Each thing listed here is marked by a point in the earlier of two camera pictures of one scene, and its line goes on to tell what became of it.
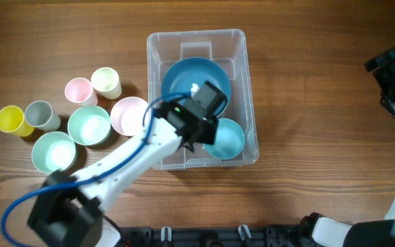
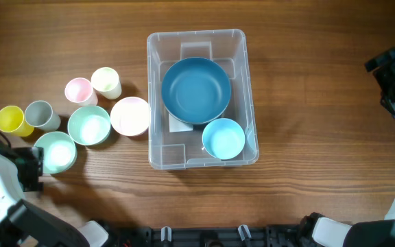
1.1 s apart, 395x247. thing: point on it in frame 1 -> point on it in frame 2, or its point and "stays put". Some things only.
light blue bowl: [229, 140] stays put
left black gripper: [210, 136] -> [35, 154]
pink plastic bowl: [127, 115] stays put
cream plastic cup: [105, 81] stays put
